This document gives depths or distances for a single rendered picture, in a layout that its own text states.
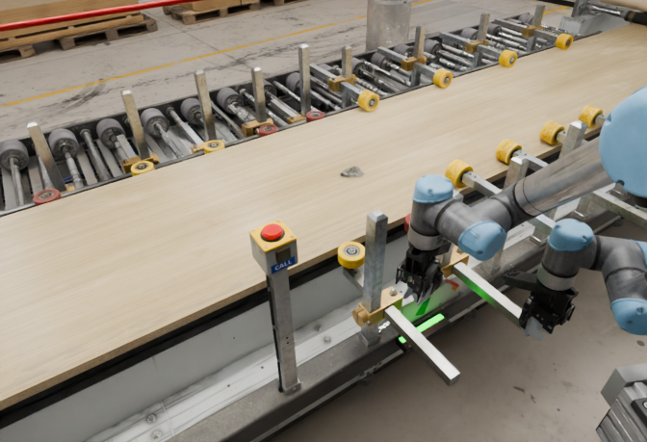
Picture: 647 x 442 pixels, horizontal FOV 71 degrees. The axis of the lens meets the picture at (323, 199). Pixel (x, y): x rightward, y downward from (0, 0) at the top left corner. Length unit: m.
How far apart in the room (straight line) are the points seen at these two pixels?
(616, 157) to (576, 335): 1.94
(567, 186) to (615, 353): 1.72
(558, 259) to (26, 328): 1.24
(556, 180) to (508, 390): 1.46
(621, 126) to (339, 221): 0.96
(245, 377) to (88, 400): 0.40
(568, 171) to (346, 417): 1.46
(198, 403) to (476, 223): 0.90
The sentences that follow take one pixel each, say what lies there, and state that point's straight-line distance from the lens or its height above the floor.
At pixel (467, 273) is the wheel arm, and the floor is 0.86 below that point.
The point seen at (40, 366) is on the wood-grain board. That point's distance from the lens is 1.25.
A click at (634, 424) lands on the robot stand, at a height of 0.94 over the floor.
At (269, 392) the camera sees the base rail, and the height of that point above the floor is 0.70.
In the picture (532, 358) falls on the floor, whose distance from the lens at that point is 2.34.
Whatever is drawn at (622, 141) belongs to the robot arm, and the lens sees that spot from 0.61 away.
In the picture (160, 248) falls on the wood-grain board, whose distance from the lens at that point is 1.41.
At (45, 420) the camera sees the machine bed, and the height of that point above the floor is 0.76.
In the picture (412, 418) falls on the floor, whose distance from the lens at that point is 2.05.
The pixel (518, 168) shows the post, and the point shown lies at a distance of 1.36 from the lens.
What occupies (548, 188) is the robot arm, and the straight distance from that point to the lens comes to 0.88.
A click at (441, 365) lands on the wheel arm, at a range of 1.18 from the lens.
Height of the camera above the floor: 1.80
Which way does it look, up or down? 37 degrees down
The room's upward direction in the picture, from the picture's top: 1 degrees counter-clockwise
